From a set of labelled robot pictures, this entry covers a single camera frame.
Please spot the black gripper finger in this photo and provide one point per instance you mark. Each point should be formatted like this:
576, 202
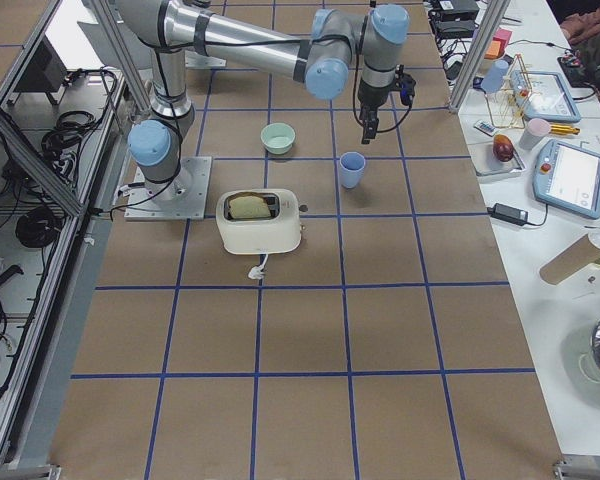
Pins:
369, 129

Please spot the mint green bowl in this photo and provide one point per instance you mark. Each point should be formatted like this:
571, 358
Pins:
278, 137

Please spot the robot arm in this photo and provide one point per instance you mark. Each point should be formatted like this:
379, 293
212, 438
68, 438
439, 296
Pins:
372, 43

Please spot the pale pink cup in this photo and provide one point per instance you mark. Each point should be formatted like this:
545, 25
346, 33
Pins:
535, 130

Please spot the cream white toaster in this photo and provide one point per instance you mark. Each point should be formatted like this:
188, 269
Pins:
280, 233

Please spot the blue cup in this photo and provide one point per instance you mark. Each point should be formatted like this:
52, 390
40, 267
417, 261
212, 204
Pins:
351, 168

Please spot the black power adapter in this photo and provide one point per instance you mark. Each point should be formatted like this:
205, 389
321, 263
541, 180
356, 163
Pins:
508, 214

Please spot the red apple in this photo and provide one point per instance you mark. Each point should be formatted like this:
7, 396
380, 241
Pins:
503, 148

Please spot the cardboard tube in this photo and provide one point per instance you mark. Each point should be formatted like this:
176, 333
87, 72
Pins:
584, 251

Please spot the gold wire rack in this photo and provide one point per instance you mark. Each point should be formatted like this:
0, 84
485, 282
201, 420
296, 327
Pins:
508, 91

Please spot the bread slice in toaster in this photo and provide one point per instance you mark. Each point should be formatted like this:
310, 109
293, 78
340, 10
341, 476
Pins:
248, 207

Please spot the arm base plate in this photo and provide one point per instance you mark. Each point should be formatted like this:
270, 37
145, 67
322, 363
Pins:
185, 198

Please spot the teach pendant tablet near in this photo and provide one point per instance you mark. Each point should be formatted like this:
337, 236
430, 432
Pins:
567, 176

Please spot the toaster power plug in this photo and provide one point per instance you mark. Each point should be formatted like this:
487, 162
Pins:
258, 272

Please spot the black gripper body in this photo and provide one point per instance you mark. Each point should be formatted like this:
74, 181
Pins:
370, 96

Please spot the teach pendant tablet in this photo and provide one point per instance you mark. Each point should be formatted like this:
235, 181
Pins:
567, 176
543, 95

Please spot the teach pendant tablet far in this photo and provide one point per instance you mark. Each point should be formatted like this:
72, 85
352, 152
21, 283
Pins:
543, 95

